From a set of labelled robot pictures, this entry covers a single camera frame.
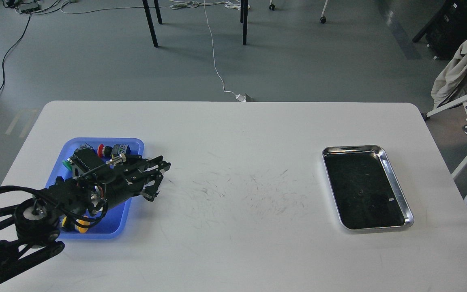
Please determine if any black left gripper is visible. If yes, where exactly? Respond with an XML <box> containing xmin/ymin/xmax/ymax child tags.
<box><xmin>92</xmin><ymin>155</ymin><xmax>171</xmax><ymax>209</ymax></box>

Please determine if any silver metal tray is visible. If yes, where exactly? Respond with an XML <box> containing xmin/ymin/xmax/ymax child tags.
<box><xmin>322</xmin><ymin>145</ymin><xmax>414</xmax><ymax>233</ymax></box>

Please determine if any green push button switch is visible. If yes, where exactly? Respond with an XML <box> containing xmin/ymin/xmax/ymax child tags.
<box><xmin>62</xmin><ymin>143</ymin><xmax>94</xmax><ymax>171</ymax></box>

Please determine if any black cabinet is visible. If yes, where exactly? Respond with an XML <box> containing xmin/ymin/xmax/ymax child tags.
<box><xmin>412</xmin><ymin>0</ymin><xmax>467</xmax><ymax>60</ymax></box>

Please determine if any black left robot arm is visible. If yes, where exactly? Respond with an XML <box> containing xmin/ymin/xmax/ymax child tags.
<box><xmin>0</xmin><ymin>148</ymin><xmax>171</xmax><ymax>284</ymax></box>

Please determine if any yellow push button switch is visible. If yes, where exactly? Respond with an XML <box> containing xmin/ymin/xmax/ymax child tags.
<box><xmin>61</xmin><ymin>217</ymin><xmax>91</xmax><ymax>234</ymax></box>

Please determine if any white cable on floor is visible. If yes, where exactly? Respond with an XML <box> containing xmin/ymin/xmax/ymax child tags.
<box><xmin>170</xmin><ymin>0</ymin><xmax>251</xmax><ymax>100</ymax></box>

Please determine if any black table leg left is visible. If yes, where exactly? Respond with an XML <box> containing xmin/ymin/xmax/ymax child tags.
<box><xmin>142</xmin><ymin>0</ymin><xmax>163</xmax><ymax>48</ymax></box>

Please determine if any beige cloth on chair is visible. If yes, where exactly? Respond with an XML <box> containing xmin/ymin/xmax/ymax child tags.
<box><xmin>431</xmin><ymin>39</ymin><xmax>467</xmax><ymax>109</ymax></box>

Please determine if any black table leg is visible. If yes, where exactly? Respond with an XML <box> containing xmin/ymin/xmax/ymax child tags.
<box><xmin>240</xmin><ymin>0</ymin><xmax>249</xmax><ymax>45</ymax></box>
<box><xmin>142</xmin><ymin>0</ymin><xmax>163</xmax><ymax>48</ymax></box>

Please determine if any white power adapter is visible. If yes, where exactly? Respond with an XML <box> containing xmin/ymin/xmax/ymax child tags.
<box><xmin>236</xmin><ymin>94</ymin><xmax>254</xmax><ymax>102</ymax></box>

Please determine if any blue plastic tray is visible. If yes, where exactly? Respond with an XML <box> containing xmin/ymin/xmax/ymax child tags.
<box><xmin>45</xmin><ymin>137</ymin><xmax>144</xmax><ymax>240</ymax></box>

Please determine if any black table leg right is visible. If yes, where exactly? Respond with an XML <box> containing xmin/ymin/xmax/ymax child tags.
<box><xmin>240</xmin><ymin>0</ymin><xmax>249</xmax><ymax>45</ymax></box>

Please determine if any red push button switch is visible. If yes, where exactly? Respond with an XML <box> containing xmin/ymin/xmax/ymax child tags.
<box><xmin>96</xmin><ymin>144</ymin><xmax>131</xmax><ymax>159</ymax></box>

